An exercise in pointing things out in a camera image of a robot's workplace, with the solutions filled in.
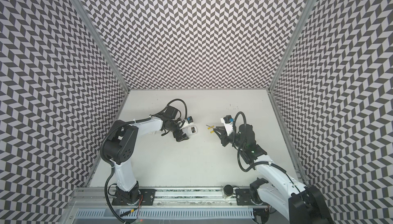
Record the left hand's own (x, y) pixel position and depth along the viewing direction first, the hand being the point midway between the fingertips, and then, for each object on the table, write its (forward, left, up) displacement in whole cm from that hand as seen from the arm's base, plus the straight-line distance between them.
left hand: (185, 131), depth 96 cm
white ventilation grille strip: (-42, -21, -1) cm, 47 cm away
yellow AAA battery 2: (0, -17, 0) cm, 17 cm away
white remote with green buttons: (+1, -3, 0) cm, 4 cm away
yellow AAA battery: (-1, -15, +6) cm, 17 cm away
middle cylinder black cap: (-34, -23, +5) cm, 41 cm away
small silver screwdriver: (-5, -15, +15) cm, 22 cm away
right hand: (-9, -18, +14) cm, 24 cm away
